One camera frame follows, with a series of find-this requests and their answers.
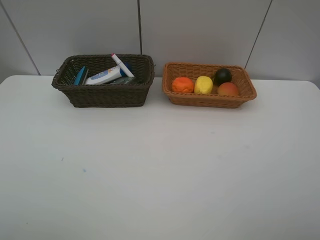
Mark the orange tangerine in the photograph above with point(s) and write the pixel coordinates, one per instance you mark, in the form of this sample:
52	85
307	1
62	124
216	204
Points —
182	85

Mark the dark green pump bottle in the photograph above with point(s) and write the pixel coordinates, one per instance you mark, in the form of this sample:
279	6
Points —
123	81

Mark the yellow lemon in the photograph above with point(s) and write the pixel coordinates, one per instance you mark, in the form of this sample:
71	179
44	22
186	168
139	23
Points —
203	85

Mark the white tube blue cap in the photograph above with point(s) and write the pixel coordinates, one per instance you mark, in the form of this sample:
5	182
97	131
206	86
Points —
106	76

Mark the white pink-capped marker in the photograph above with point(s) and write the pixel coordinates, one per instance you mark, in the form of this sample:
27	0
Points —
123	67

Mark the orange-red peach half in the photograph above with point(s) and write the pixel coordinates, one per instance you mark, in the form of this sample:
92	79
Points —
228	89

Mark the dark green mangosteen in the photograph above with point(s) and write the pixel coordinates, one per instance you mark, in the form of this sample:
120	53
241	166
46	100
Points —
223	75

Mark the black felt whiteboard eraser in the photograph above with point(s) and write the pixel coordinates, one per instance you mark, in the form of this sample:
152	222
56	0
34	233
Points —
81	76

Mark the dark brown wicker basket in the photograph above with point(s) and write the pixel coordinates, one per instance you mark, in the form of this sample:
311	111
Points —
128	95

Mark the orange wicker basket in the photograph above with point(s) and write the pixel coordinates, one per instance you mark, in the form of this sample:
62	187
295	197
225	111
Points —
240	78

